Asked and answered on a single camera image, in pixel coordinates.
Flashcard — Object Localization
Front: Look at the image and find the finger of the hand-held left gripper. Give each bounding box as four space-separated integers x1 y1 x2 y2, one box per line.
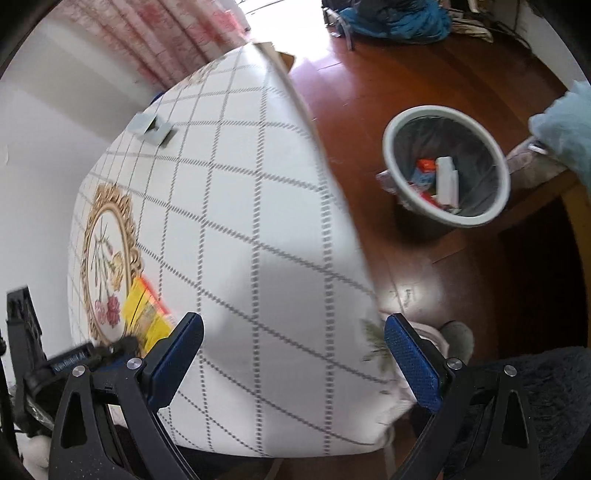
95 336 141 366

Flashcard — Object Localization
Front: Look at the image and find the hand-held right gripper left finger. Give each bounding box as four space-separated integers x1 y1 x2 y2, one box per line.
48 312 205 480

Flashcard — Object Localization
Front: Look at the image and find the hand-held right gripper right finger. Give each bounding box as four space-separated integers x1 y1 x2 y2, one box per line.
384 313 541 480

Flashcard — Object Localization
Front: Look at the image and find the white bin with black liner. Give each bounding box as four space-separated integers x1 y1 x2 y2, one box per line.
376 106 511 229

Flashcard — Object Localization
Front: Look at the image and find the person's left forearm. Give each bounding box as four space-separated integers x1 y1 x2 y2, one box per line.
21 434 52 480

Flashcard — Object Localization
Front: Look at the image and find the grey slipper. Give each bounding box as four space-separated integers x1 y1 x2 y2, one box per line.
440 320 475 366

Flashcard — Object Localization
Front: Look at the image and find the person's leg in dark pants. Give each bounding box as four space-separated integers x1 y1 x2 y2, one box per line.
111 425 282 480
441 346 591 480

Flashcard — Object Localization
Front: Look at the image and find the white checked floral tablecloth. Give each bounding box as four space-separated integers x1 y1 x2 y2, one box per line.
67 44 448 457

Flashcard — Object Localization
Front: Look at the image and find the grey and white box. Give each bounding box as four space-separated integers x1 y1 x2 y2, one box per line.
129 113 179 148

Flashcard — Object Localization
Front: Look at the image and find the light blue blanket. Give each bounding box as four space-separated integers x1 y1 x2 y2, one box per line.
527 80 591 185

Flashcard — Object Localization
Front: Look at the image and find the pink floral curtain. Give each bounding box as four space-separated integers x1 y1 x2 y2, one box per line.
46 0 254 92

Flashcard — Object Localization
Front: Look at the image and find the beige patterned cloth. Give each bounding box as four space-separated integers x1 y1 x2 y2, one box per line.
450 11 495 44

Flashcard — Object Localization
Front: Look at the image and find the pile of dark blue clothes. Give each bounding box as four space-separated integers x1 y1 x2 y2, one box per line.
332 0 451 45

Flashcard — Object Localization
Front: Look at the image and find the metal chair frame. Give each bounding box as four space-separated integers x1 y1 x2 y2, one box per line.
322 7 357 51

